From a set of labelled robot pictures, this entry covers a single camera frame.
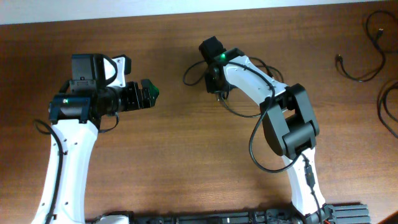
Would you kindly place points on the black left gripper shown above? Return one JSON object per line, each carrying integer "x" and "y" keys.
{"x": 149, "y": 99}

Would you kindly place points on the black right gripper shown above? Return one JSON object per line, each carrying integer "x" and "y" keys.
{"x": 211, "y": 84}

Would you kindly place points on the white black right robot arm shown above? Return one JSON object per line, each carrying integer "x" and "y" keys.
{"x": 286, "y": 116}

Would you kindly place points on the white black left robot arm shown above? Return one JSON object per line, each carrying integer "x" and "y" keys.
{"x": 97, "y": 88}

